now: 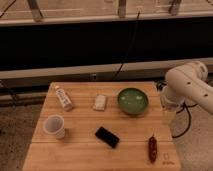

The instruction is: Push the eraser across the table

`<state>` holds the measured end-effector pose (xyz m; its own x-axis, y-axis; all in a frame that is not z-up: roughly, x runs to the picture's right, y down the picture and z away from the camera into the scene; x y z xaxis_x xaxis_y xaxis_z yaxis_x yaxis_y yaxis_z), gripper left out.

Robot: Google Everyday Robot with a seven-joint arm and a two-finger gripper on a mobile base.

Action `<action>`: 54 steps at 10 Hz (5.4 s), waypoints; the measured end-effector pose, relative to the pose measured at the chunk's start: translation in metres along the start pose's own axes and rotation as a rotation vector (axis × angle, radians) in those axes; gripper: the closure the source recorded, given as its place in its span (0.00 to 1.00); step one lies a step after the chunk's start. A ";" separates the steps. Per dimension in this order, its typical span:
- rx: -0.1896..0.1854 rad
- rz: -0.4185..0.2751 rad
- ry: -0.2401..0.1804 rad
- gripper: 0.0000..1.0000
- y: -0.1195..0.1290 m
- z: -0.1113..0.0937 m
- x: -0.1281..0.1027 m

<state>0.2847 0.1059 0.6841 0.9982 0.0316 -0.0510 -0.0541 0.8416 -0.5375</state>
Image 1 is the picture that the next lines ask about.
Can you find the black rectangular eraser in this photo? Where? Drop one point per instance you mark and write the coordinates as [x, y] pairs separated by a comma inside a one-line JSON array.
[[105, 135]]

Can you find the white plastic cup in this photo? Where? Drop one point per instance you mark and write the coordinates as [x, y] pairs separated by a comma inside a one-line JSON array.
[[54, 126]]

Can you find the green ceramic bowl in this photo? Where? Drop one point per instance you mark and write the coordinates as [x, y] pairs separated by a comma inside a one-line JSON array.
[[132, 101]]

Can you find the white rectangular packet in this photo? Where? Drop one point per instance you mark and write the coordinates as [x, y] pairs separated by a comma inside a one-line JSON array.
[[100, 103]]

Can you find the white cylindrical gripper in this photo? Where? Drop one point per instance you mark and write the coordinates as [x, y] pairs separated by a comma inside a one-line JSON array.
[[170, 101]]

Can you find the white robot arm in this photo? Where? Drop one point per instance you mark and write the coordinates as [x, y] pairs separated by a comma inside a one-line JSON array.
[[183, 82]]

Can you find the dark red chili pepper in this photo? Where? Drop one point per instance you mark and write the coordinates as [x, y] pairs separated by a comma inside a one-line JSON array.
[[152, 149]]

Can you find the white labelled tube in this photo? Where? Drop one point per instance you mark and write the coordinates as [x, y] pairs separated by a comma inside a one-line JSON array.
[[64, 98]]

